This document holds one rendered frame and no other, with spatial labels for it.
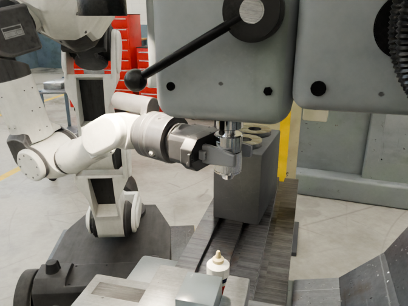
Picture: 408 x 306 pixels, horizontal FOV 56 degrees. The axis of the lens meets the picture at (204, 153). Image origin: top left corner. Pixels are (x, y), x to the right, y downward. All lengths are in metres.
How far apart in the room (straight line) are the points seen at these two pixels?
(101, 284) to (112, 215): 0.80
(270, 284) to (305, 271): 1.69
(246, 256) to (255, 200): 0.15
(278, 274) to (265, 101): 0.42
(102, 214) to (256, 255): 0.77
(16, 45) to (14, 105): 0.13
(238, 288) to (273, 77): 0.31
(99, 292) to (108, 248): 0.95
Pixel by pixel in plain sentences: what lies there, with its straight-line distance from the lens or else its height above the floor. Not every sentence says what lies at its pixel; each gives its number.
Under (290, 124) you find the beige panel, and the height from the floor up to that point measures 0.82.
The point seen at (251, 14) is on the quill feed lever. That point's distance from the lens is 0.46.
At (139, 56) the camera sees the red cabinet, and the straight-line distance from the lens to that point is 5.73.
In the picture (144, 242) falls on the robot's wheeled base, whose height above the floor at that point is 0.57.
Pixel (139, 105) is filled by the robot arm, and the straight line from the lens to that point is 0.72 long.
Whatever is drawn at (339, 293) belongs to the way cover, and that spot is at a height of 0.91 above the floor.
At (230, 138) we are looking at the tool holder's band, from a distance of 0.60.
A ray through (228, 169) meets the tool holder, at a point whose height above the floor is 1.21.
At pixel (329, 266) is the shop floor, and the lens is 2.55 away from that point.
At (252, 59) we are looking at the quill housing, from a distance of 0.49.
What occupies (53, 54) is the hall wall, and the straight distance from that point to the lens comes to 11.95.
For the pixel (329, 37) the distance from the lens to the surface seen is 0.46.
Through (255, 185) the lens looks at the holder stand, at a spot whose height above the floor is 1.07.
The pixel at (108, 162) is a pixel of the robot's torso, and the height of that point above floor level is 0.99.
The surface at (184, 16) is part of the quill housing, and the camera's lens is 0.51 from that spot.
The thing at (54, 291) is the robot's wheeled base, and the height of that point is 0.58.
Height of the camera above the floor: 1.45
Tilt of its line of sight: 20 degrees down
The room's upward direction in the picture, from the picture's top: straight up
